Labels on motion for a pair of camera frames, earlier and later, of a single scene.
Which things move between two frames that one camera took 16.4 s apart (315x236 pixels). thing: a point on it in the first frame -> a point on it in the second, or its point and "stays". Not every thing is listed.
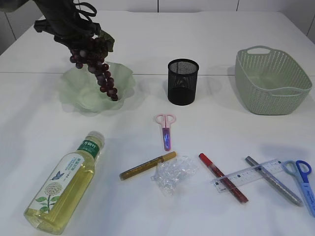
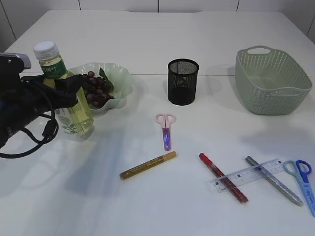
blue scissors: [300, 169] stays
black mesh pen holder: [182, 75] stays
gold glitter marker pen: [162, 159] stays
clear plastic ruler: [247, 175] stays
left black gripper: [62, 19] -> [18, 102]
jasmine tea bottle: [55, 200] -> [77, 120]
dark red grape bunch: [94, 51] -> [96, 90]
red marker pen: [206, 160] stays
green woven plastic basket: [268, 82] stays
